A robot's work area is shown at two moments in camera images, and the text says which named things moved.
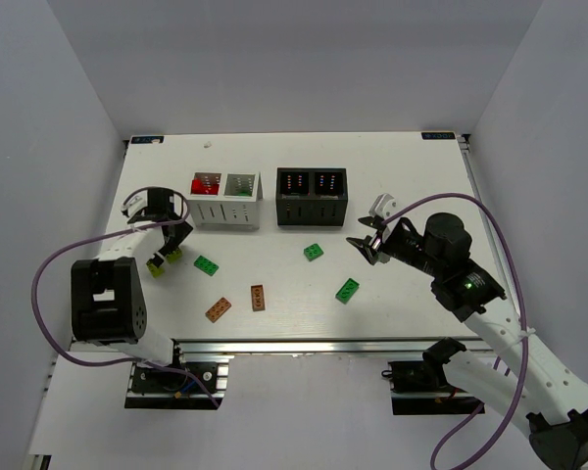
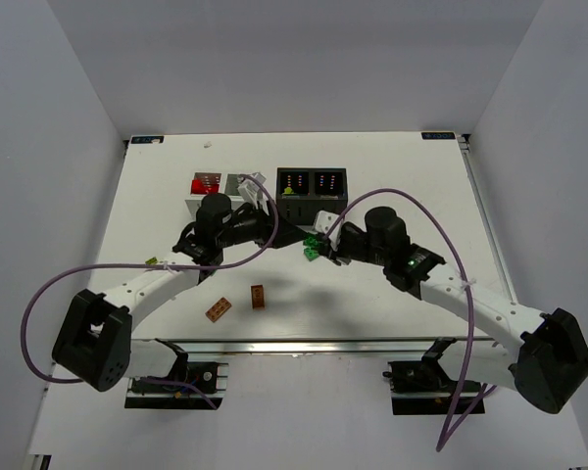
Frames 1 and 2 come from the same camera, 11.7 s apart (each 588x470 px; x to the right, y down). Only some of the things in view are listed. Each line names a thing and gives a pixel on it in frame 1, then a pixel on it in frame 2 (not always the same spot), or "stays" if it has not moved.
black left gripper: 177,235 to 268,228
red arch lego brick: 200,188 stays
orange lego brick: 218,309 stays
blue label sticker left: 146,139 stays
